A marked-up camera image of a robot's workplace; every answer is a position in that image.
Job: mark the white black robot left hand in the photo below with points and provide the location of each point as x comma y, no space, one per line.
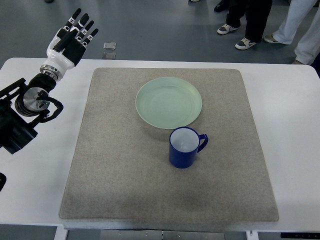
68,46

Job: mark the black object at table edge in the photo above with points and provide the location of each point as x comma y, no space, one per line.
3,180

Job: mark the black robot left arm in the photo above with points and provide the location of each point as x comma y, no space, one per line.
24,106

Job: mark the blue enamel mug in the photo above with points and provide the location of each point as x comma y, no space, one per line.
184,144

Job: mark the upper floor socket plate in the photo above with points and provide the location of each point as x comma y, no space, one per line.
109,46

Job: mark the lower floor socket plate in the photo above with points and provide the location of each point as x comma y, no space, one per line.
108,55

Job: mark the pale green plate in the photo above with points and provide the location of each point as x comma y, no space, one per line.
168,103

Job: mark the floor socket plate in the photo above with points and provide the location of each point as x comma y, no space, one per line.
108,55
109,46

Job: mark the beige felt mat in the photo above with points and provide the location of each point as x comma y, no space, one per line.
121,178

